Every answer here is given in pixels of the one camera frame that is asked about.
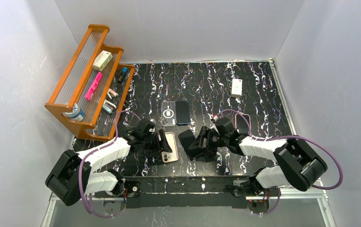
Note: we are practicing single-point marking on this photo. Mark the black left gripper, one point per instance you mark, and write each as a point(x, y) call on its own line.
point(160, 140)

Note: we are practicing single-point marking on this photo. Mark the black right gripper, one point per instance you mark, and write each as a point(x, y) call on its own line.
point(203, 143)

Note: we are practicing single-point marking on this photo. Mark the blue phone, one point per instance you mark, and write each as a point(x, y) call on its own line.
point(182, 112)

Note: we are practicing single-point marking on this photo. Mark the clear phone case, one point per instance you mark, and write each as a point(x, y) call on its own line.
point(168, 113)

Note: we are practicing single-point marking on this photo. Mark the black phone pink case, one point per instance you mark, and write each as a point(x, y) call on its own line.
point(242, 123)

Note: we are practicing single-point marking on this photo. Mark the black phone from cream case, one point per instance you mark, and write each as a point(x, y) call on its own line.
point(186, 139)

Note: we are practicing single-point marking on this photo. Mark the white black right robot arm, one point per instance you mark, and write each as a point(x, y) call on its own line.
point(298, 164)

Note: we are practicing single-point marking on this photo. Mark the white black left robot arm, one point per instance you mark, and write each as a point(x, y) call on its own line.
point(76, 175)

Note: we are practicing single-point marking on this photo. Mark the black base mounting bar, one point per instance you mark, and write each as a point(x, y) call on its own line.
point(190, 191)

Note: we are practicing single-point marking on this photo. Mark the white box red labels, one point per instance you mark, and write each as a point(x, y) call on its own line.
point(236, 88)

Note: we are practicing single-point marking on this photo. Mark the blue capped black marker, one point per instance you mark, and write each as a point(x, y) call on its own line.
point(122, 75)

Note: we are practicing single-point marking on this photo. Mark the pink highlighter pen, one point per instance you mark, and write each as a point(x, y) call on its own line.
point(93, 87)

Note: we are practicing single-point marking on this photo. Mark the orange wooden shelf rack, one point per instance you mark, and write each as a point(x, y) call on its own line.
point(76, 79)

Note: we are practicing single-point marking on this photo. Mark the blue white round container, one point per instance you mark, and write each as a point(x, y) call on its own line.
point(76, 114)

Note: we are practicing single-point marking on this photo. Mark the white red box on shelf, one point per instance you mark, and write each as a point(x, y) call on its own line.
point(102, 60)

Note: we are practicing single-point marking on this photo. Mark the aluminium rail along wall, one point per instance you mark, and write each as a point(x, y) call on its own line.
point(323, 199)

